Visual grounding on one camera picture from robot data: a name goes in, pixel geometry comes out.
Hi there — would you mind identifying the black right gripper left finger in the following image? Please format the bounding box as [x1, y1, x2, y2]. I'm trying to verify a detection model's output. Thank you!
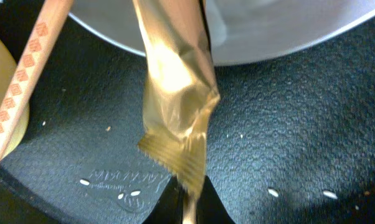
[142, 177, 184, 224]

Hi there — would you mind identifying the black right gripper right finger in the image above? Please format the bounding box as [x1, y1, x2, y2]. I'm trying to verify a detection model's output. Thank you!
[196, 176, 235, 224]

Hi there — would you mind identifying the grey plate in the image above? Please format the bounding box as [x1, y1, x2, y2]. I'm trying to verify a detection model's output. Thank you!
[69, 0, 375, 65]

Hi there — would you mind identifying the yellow bowl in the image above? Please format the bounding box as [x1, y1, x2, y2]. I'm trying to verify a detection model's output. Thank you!
[0, 40, 29, 157]

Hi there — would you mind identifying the gold snack wrapper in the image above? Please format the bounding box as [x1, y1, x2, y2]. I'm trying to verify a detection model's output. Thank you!
[133, 0, 220, 223]

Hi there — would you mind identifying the wooden chopstick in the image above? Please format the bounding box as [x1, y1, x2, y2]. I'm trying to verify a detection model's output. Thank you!
[0, 0, 74, 161]

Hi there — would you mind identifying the round black tray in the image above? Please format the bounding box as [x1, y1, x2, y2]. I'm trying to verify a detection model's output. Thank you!
[0, 16, 375, 223]

